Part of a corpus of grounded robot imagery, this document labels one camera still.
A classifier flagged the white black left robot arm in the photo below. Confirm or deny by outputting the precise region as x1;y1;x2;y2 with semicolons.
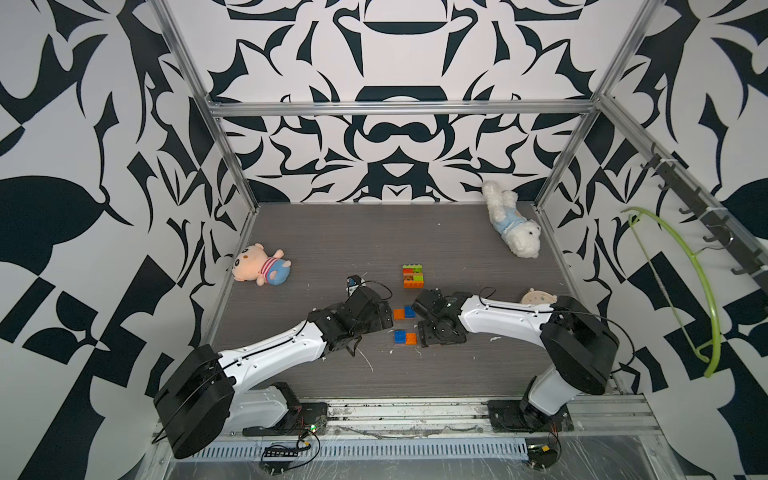
152;286;393;459

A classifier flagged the green plastic hoop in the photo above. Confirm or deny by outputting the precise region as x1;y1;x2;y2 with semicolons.
620;206;722;379

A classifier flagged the black wall hook rack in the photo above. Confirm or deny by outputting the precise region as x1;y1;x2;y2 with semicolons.
642;142;767;290

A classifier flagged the blue 2x2 lego brick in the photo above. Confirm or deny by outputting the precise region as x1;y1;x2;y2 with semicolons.
394;330;407;345

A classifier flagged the pink plush pig toy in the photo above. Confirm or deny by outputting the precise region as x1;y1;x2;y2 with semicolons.
232;244;292;286

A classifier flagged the white slotted cable duct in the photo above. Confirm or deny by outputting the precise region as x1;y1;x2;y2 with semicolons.
189;437;529;462

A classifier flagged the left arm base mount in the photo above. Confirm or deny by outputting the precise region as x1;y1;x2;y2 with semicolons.
242;382;329;437

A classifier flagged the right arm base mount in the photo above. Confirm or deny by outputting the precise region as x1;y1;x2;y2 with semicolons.
487;400;574;433

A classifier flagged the white plush dog blue shirt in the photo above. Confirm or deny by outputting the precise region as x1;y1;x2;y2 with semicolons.
481;181;541;259

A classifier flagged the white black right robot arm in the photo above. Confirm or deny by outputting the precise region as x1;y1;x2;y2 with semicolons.
412;289;620;420

